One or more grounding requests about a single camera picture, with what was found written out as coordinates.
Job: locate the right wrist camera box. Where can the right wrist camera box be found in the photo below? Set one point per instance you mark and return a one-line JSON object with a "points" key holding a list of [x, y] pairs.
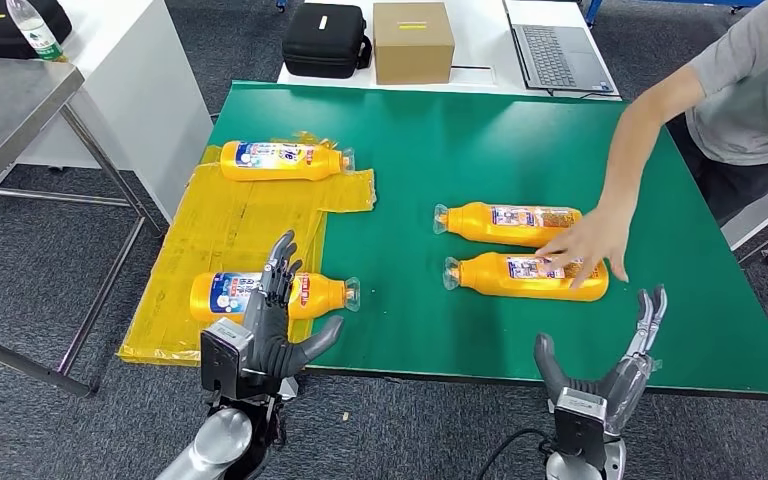
{"points": [[579, 424]]}

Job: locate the person's right hand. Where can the person's right hand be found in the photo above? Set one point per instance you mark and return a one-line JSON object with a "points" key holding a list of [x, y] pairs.
{"points": [[599, 242]]}

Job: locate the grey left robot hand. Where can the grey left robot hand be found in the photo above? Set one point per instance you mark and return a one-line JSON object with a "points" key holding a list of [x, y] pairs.
{"points": [[265, 344]]}

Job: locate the white table foot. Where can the white table foot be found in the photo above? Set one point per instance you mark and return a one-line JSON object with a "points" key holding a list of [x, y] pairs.
{"points": [[289, 389]]}

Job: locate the grey laptop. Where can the grey laptop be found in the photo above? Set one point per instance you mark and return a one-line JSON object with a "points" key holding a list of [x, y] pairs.
{"points": [[556, 60]]}

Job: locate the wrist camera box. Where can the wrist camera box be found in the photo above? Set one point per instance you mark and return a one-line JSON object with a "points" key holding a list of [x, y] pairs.
{"points": [[225, 358], [579, 424]]}

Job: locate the yellow taped cardboard sheet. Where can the yellow taped cardboard sheet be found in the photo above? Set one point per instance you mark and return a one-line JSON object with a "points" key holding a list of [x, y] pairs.
{"points": [[178, 238]]}

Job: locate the steel table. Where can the steel table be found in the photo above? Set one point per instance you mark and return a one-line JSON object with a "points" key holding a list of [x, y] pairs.
{"points": [[6, 112]]}

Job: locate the white table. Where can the white table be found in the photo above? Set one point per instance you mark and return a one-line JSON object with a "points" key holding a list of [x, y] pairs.
{"points": [[152, 99]]}

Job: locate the brown cardboard box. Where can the brown cardboard box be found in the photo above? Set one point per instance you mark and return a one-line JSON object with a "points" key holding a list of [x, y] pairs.
{"points": [[412, 56]]}

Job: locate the person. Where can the person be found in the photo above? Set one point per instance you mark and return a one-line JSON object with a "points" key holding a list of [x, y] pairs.
{"points": [[748, 86]]}

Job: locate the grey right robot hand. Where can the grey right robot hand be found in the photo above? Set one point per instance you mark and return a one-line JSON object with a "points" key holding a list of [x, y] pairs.
{"points": [[626, 384]]}

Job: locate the white desk with metal legs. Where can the white desk with metal legs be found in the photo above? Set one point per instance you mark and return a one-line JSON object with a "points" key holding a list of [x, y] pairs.
{"points": [[762, 212]]}

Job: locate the orange detergent bottle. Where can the orange detergent bottle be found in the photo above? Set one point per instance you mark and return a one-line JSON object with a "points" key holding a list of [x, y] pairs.
{"points": [[477, 225], [225, 298], [278, 162], [490, 278]]}

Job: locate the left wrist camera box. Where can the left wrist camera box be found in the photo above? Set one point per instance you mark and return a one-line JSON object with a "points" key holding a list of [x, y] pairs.
{"points": [[225, 358]]}

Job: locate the clear plastic water bottle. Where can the clear plastic water bottle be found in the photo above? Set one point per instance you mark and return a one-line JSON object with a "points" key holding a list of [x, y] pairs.
{"points": [[34, 30]]}

